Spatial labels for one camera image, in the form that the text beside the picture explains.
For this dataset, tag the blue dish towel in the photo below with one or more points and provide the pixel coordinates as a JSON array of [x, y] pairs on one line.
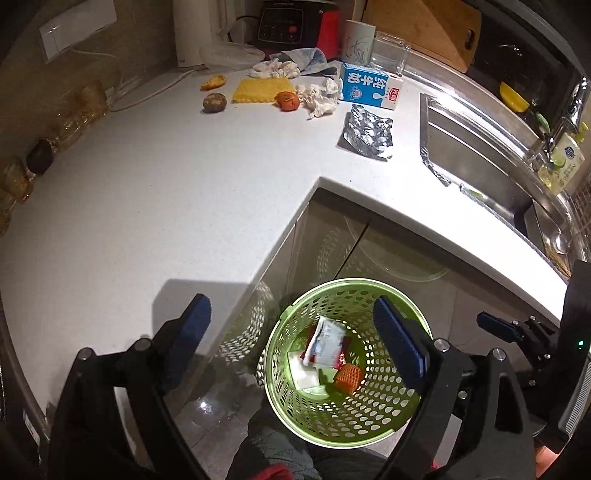
[[314, 57]]

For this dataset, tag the large glass jar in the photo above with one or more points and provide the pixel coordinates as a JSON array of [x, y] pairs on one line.
[[94, 99]]

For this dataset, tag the metal spoon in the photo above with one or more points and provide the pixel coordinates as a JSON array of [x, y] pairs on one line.
[[559, 243]]

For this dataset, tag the white paper piece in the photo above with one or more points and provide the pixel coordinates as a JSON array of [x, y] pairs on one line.
[[304, 378]]

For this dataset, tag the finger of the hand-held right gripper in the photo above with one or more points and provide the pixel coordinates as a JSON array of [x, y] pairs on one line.
[[497, 325]]

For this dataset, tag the clear glass mug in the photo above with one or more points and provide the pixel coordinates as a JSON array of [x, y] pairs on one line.
[[388, 53]]

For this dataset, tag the stainless steel sink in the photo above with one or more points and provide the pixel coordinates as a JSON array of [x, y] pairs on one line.
[[480, 157]]

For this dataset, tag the yellow textured cloth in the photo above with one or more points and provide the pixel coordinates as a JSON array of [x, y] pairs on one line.
[[261, 91]]

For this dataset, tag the person's leg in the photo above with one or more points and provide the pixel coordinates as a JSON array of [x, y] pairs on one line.
[[277, 443]]

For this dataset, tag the white wall socket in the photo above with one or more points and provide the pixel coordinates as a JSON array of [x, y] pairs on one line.
[[78, 27]]

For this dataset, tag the green perforated plastic basket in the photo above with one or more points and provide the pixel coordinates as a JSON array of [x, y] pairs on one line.
[[323, 434]]

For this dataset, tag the white electric kettle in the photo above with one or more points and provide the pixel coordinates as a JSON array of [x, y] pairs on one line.
[[191, 32]]

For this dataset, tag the white and red snack packet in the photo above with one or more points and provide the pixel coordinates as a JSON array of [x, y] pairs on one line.
[[325, 344]]

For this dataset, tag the white tissue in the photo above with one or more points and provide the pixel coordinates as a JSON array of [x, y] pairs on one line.
[[274, 69], [321, 97]]

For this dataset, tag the glass jar with dark lid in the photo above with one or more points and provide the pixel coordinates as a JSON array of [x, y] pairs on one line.
[[40, 156]]

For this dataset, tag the green brush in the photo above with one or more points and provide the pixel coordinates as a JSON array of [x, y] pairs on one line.
[[542, 122]]

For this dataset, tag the red and black blender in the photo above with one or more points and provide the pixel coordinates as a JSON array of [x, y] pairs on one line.
[[286, 23]]

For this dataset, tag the orange foam fruit net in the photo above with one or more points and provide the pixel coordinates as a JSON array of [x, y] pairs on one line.
[[347, 379]]

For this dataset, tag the grey cabinet door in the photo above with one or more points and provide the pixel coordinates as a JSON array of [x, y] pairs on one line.
[[406, 249]]

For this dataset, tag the clear plastic bag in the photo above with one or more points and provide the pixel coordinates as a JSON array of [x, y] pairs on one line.
[[231, 55]]

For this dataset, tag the silver foil wrapper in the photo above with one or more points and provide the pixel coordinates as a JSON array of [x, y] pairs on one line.
[[367, 131]]

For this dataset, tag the yellow bowl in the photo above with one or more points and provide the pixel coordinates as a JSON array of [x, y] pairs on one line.
[[513, 96]]

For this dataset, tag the dish soap bottle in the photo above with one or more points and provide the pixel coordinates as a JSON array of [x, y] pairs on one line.
[[565, 159]]

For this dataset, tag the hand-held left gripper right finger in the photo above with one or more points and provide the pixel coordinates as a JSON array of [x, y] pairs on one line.
[[401, 344]]

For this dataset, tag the wooden cutting board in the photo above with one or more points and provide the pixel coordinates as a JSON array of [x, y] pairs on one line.
[[425, 27]]

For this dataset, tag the blue and white milk carton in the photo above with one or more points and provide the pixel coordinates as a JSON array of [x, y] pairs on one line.
[[369, 87]]

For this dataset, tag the small amber glass jar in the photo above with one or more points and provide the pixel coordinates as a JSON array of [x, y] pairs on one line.
[[16, 182]]

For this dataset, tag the white ceramic cup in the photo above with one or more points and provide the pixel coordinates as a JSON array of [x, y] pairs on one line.
[[358, 44]]

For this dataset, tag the orange peel piece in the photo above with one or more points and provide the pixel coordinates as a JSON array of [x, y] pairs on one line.
[[213, 83]]

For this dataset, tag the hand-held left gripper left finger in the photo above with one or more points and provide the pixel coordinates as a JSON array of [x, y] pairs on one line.
[[194, 323]]

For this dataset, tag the chrome faucet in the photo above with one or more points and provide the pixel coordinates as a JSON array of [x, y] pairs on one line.
[[575, 108]]

